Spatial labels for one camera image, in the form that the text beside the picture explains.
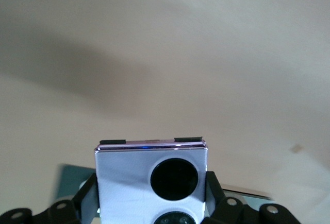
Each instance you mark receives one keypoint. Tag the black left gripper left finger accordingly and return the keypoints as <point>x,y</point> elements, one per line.
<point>51,213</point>

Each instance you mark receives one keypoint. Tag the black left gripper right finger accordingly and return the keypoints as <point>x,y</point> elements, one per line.
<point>232,211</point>

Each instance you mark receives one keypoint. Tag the silver closed laptop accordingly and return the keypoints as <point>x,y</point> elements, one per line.
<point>72,180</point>

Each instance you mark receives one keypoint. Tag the lilac flip phone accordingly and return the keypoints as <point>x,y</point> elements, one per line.
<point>123,177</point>

